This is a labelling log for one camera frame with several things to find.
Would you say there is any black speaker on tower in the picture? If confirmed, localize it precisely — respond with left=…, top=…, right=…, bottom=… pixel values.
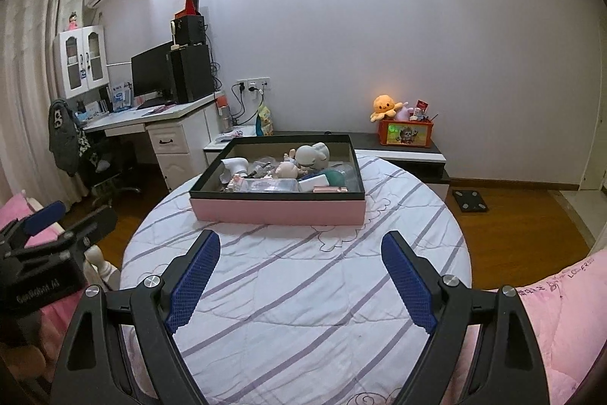
left=172, top=16, right=206, bottom=46

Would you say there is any striped white table cloth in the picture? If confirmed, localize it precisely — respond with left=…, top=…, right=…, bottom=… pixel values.
left=118, top=150, right=473, bottom=405

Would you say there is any black bathroom scale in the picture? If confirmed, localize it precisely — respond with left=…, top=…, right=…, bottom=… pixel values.
left=452, top=189, right=489, bottom=213

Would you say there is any red topped water bottle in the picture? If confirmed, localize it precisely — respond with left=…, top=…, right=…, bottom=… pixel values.
left=216, top=95, right=233, bottom=132

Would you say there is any person's left hand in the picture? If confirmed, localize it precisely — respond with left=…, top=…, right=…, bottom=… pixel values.
left=1, top=314, right=46, bottom=381

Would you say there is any clear round plastic container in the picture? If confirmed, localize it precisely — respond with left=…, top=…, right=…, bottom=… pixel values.
left=322, top=164, right=360, bottom=192

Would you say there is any black computer monitor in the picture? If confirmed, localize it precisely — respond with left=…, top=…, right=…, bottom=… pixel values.
left=131, top=42, right=172, bottom=100

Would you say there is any white desk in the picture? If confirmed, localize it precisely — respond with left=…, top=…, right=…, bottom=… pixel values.
left=84, top=91, right=224, bottom=190

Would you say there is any pink black storage box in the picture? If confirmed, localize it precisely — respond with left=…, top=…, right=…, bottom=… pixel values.
left=189, top=134, right=365, bottom=226

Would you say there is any white small camera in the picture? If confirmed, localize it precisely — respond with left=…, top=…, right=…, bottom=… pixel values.
left=219, top=157, right=249, bottom=185

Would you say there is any black computer tower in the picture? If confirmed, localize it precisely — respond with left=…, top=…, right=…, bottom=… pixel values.
left=169, top=44, right=215, bottom=104

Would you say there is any black jacket on chair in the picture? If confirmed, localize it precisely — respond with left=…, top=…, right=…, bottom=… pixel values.
left=48, top=99, right=91, bottom=177

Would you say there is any white round-head doll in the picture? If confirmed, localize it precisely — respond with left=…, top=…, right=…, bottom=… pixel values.
left=294, top=142, right=330, bottom=172

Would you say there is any snack bag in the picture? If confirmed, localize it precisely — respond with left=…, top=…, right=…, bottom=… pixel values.
left=255, top=104, right=274, bottom=137

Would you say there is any beige curtain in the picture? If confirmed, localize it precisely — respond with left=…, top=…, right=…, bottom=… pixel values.
left=1, top=0, right=86, bottom=206

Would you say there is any white wall power strip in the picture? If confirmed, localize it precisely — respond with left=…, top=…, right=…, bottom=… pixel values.
left=237, top=77, right=270, bottom=90

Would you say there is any white bed post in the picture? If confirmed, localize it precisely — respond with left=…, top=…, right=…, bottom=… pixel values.
left=83, top=246, right=120, bottom=291

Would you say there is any pink flat case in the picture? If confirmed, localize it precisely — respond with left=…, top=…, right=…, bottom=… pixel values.
left=313, top=186, right=349, bottom=193

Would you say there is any white power adapter box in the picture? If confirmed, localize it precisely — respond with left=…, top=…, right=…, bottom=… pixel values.
left=298, top=174, right=329, bottom=193

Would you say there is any orange toy storage box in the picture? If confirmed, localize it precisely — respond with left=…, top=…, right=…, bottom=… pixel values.
left=379, top=119, right=433, bottom=148

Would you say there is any black office chair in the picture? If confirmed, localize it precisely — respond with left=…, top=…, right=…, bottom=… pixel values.
left=80, top=138, right=141, bottom=206

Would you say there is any clear box with label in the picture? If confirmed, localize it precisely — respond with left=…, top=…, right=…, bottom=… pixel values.
left=240, top=178, right=299, bottom=193

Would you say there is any white glass-door cabinet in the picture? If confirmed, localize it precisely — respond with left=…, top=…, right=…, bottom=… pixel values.
left=53, top=26, right=109, bottom=99

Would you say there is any orange octopus plush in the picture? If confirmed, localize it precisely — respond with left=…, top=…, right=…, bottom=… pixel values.
left=370, top=95, right=403, bottom=122

